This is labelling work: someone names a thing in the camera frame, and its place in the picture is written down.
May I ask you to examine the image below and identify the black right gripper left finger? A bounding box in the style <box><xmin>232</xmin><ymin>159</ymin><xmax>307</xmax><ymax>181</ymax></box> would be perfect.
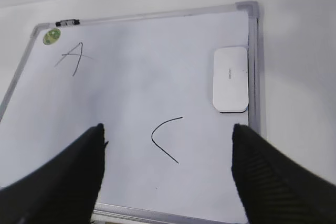
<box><xmin>1</xmin><ymin>123</ymin><xmax>108</xmax><ymax>223</ymax></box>

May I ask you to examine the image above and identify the green round magnet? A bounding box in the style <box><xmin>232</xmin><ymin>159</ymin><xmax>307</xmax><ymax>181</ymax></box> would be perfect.
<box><xmin>43</xmin><ymin>28</ymin><xmax>61</xmax><ymax>45</ymax></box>

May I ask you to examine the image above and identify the white rectangular board eraser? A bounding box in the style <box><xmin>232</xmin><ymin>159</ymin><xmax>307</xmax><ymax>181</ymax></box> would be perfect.
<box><xmin>213</xmin><ymin>47</ymin><xmax>249</xmax><ymax>113</ymax></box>

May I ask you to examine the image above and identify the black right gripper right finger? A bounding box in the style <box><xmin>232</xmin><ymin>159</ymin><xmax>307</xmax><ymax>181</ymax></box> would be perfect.
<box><xmin>232</xmin><ymin>124</ymin><xmax>335</xmax><ymax>223</ymax></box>

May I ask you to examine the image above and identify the white whiteboard with grey frame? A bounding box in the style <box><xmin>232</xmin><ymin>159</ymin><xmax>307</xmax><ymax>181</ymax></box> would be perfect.
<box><xmin>1</xmin><ymin>2</ymin><xmax>260</xmax><ymax>223</ymax></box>

